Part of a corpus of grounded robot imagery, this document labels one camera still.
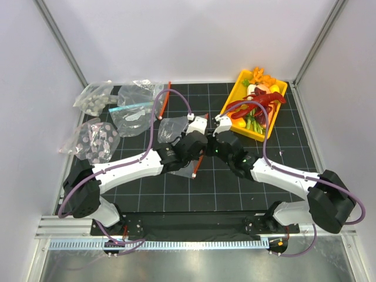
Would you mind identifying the clear bag orange zipper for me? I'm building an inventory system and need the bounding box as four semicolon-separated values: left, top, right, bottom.
157;116;204;179
153;81;171;120

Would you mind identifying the red toy lobster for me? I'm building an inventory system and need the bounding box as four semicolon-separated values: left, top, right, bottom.
224;92;286;119

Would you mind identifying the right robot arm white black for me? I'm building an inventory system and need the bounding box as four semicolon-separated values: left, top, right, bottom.
206;131;356;234

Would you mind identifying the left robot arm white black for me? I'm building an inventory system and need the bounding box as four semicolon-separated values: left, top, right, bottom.
59;131;208;235

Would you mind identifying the clear bag blue zipper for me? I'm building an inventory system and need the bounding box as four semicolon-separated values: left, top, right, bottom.
109;79;167;137

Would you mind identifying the bag of pink discs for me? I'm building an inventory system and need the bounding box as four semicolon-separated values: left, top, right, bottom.
59;117;120;165

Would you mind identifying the bag of white pieces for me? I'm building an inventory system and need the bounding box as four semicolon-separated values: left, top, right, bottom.
73;80;119;117

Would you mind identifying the toy green onion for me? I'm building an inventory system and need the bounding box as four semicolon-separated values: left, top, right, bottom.
245;115;265;135

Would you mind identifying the black grid mat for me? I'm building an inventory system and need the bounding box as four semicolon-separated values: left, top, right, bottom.
104;83;317;212

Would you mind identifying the yellow plastic tray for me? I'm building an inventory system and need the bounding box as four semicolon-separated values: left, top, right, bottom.
220;67;287;142

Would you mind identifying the toy meat slab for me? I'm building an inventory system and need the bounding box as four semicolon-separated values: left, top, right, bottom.
247;84;285;127

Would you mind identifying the yellow toy lemon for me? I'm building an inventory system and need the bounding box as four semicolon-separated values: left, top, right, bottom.
270;85;280;93

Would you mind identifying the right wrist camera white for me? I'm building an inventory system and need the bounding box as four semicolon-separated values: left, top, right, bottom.
213;114;232;136

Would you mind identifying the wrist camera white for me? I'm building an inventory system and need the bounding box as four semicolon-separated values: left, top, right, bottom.
213;114;232;136
186;115;207;135

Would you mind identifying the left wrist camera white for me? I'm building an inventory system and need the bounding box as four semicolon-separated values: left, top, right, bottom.
186;115;207;135

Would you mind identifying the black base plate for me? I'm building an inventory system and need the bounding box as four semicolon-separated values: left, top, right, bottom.
90;210;300;241

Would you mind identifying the slotted cable duct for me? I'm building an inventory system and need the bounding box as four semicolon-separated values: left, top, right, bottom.
48;237;269;251

